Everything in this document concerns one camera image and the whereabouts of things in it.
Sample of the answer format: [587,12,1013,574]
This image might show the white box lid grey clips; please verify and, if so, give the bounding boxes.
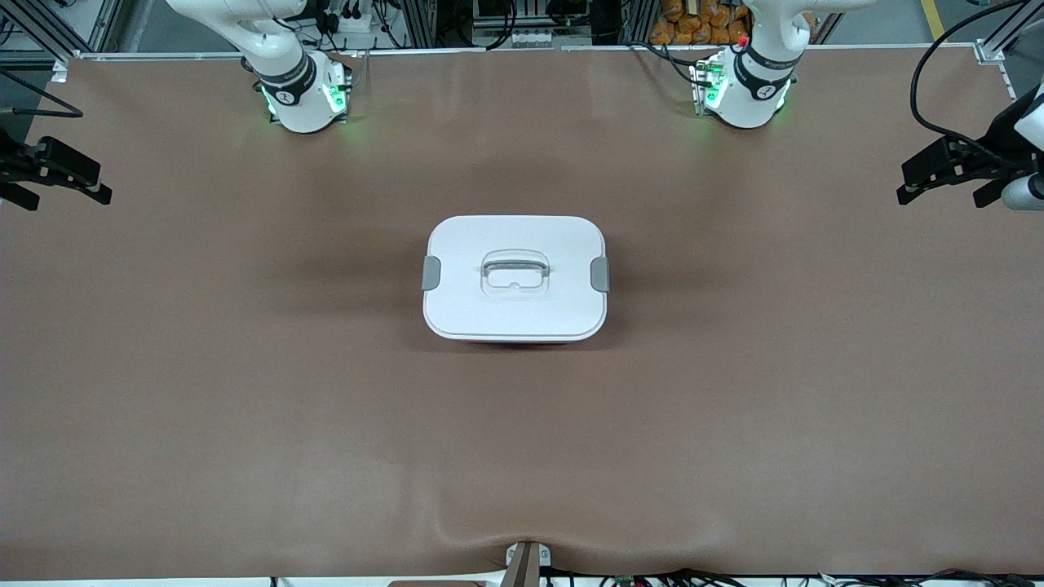
[422,215,610,342]

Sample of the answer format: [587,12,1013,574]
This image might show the pink plastic box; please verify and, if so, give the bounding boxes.
[461,338,584,349]

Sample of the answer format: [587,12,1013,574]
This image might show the pile of orange toys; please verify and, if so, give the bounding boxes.
[650,0,751,46]

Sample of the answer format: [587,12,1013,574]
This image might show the silver base connector plate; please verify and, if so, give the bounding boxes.
[328,57,354,115]

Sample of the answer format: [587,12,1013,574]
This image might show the white power strip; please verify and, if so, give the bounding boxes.
[314,0,376,33]

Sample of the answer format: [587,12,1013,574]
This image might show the brown table mat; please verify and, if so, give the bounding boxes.
[0,47,1044,581]

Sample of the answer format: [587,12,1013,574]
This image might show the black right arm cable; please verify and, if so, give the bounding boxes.
[0,72,84,117]

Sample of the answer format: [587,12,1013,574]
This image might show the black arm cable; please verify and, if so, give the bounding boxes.
[910,0,1030,144]
[0,72,84,117]

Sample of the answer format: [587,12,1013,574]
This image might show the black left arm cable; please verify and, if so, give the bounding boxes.
[910,0,1030,144]

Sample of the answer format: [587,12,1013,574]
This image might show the aluminium frame profile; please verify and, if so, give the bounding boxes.
[975,0,1044,82]
[0,0,123,82]

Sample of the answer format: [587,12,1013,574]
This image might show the grey metal bracket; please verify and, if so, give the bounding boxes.
[504,542,552,587]

